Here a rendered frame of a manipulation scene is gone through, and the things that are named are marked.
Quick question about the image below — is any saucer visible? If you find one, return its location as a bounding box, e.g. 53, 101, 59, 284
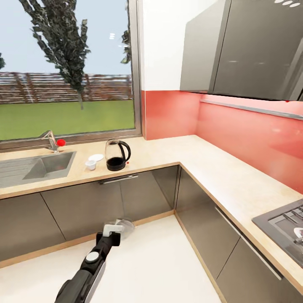
88, 154, 104, 161

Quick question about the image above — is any coffee cup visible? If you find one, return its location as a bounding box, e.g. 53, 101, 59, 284
85, 160, 97, 170

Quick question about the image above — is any electric kettle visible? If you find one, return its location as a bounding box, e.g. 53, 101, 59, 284
105, 139, 131, 172

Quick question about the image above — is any paper coffee filter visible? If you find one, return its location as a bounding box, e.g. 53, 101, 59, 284
115, 220, 136, 242

